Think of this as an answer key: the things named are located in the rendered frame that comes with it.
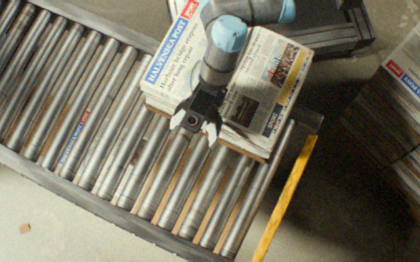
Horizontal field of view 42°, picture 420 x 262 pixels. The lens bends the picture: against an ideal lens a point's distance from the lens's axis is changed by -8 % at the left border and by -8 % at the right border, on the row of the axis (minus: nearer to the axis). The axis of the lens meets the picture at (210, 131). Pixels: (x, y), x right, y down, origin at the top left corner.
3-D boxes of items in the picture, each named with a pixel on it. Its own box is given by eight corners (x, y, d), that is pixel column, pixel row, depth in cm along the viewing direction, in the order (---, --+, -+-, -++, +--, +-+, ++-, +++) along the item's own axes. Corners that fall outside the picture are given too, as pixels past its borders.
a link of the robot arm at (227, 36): (245, 13, 127) (254, 37, 122) (231, 50, 135) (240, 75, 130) (211, 9, 125) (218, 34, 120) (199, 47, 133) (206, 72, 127)
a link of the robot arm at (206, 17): (242, 11, 141) (253, 39, 134) (197, 17, 140) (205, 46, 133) (241, -15, 135) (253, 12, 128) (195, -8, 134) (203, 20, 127)
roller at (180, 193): (234, 94, 178) (241, 92, 174) (166, 235, 167) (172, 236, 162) (221, 86, 177) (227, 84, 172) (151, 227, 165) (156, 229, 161)
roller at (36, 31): (56, 16, 182) (54, 9, 178) (-13, 140, 171) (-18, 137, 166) (45, 11, 183) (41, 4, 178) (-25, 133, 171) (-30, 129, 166)
